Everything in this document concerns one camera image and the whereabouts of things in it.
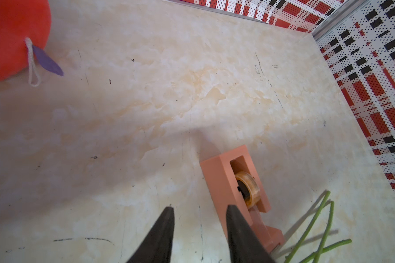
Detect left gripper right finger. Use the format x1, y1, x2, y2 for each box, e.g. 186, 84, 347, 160
226, 205, 275, 263

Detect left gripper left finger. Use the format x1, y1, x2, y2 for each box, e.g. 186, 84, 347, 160
127, 207, 174, 263

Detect clear tape roll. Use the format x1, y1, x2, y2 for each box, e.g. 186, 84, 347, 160
235, 171, 261, 209

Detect pink tape dispenser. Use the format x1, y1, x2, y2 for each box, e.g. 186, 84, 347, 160
200, 145, 285, 253

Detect artificial flower bouquet green stems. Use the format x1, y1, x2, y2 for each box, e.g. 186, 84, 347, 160
282, 190, 353, 263

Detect red whale plush toy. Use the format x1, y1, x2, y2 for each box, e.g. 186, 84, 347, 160
0, 0, 64, 87

